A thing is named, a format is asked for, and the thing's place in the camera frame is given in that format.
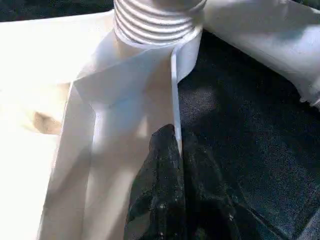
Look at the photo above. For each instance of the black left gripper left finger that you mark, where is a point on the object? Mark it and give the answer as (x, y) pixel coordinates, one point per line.
(157, 190)

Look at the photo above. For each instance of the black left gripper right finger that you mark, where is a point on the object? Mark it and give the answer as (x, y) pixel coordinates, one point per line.
(207, 200)

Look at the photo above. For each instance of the white plastic table top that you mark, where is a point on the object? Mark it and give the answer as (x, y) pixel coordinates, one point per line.
(60, 100)

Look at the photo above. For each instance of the white plastic table leg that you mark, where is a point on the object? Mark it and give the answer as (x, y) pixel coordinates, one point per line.
(155, 20)
(270, 35)

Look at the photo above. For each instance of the black work surface mat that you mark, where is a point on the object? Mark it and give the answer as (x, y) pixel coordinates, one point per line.
(250, 150)

